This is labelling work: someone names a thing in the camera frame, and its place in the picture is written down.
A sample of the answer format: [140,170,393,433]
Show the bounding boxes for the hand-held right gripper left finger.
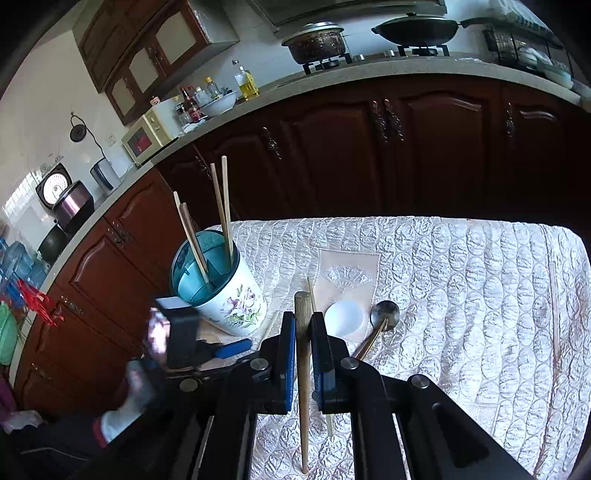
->
[69,311,297,480]

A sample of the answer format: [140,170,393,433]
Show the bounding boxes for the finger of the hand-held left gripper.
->
[196,338,253,366]

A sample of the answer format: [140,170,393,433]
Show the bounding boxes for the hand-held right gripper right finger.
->
[310,312,536,480]

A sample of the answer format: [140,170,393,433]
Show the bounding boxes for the thick tapered wooden stick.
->
[294,292,314,474]

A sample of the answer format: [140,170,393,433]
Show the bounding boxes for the white floral utensil holder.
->
[170,231,267,337]

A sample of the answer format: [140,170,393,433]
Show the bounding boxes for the wooden chopstick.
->
[210,163,234,268]
[307,276,334,438]
[179,202,209,282]
[173,191,211,284]
[222,155,233,266]

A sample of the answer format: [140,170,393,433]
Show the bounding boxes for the person's left hand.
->
[100,357,160,445]

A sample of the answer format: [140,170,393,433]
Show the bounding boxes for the white ceramic spoon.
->
[324,300,366,340]

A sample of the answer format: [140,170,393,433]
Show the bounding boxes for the metal spoon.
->
[352,300,400,361]

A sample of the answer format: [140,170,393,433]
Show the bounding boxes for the red plastic hangers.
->
[16,279,63,328]

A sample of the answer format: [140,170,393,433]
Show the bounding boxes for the quilted cream tablecloth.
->
[203,216,591,480]

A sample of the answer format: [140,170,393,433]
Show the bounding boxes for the black round pot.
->
[38,226,68,266]

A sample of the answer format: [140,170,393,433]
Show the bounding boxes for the blue water jug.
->
[0,237,29,282]
[25,261,48,291]

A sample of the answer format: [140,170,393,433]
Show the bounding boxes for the dark rice cooker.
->
[36,162,95,234]

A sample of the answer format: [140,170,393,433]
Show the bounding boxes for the green plastic basket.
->
[0,302,19,365]

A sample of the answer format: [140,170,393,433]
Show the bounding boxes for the white plastic bag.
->
[0,408,43,433]

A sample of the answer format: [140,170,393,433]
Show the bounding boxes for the cream microwave oven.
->
[121,99,179,164]

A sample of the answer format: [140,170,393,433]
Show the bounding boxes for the dark red sauce bottle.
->
[181,86,200,123]

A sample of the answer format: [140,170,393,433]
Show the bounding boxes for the white bowl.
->
[199,91,238,117]

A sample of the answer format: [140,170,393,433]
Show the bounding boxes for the brown wooden base cabinets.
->
[9,74,591,416]

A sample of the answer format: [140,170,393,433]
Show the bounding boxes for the yellow cooking oil bottle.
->
[233,59,260,101]

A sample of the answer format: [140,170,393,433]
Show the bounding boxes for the gas stove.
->
[302,44,451,75]

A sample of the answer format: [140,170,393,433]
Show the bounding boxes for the dark cooking pot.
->
[281,21,347,65]

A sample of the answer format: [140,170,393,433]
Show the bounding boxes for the grey countertop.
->
[7,55,583,365]

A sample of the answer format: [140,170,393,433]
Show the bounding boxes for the black wok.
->
[372,13,497,47]

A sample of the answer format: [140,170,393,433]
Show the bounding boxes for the range hood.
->
[249,0,448,28]

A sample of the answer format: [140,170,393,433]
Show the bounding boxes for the black round wall hanger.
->
[69,112,106,158]

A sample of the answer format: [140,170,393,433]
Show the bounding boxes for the brown wall cabinet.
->
[73,0,241,126]

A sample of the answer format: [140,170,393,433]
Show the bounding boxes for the black wire dish rack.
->
[482,23,578,88]

